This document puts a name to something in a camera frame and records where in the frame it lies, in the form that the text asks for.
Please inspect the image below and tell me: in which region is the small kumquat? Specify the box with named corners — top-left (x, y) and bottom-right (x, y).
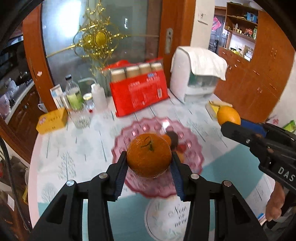
top-left (217, 106), bottom-right (241, 126)

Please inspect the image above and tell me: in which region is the red hawthorn fruit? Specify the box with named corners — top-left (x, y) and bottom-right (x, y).
top-left (177, 144), bottom-right (187, 153)

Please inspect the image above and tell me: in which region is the dark avocado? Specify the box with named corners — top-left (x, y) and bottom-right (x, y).
top-left (166, 131), bottom-right (179, 150)

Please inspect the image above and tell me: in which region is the mandarin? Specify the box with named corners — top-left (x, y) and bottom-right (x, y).
top-left (161, 134), bottom-right (171, 146)
top-left (127, 133), bottom-right (172, 178)

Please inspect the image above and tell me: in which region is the red apple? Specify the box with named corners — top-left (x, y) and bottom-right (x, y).
top-left (176, 151), bottom-right (185, 163)

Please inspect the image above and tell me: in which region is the person's right hand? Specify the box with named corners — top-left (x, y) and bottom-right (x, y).
top-left (265, 182), bottom-right (285, 221)

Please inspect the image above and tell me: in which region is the pink glass fruit bowl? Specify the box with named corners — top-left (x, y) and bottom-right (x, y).
top-left (111, 117), bottom-right (205, 198)

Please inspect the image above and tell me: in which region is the yellow tissue pack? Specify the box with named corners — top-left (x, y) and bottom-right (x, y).
top-left (205, 100), bottom-right (233, 121)

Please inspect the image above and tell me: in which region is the tree print tablecloth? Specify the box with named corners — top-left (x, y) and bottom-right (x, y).
top-left (29, 96), bottom-right (274, 240)

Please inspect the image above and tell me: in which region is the wooden cabinet right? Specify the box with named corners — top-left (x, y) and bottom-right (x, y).
top-left (214, 3), bottom-right (295, 123)

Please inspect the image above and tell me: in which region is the clear drinking glass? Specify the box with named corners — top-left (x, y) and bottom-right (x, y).
top-left (68, 105), bottom-right (91, 129)

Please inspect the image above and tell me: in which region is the white countertop appliance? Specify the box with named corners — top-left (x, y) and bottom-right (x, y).
top-left (170, 51), bottom-right (219, 103)

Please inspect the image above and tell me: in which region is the yellow flat box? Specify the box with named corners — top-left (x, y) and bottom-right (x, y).
top-left (36, 108), bottom-right (68, 135)

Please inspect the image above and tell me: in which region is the white cloth on appliance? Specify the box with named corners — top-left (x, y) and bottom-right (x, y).
top-left (171, 46), bottom-right (228, 81)

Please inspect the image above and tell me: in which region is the small metal can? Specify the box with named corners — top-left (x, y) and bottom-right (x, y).
top-left (60, 93), bottom-right (71, 111)

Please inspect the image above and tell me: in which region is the clear plastic bottle green label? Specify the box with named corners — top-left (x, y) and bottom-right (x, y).
top-left (65, 75), bottom-right (83, 110)

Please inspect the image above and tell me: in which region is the small white blue carton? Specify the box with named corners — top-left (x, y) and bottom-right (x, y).
top-left (50, 84), bottom-right (63, 109)

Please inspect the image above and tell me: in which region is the jar with beige contents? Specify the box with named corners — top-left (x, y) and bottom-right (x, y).
top-left (150, 62), bottom-right (163, 72)
top-left (126, 65), bottom-right (140, 78)
top-left (111, 69), bottom-right (126, 82)
top-left (138, 63), bottom-right (152, 75)

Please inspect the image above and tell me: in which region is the red snack package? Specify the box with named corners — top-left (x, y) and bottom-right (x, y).
top-left (102, 58), bottom-right (169, 117)

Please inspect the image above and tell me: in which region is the gold door ornament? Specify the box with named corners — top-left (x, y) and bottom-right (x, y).
top-left (45, 0), bottom-right (160, 77)

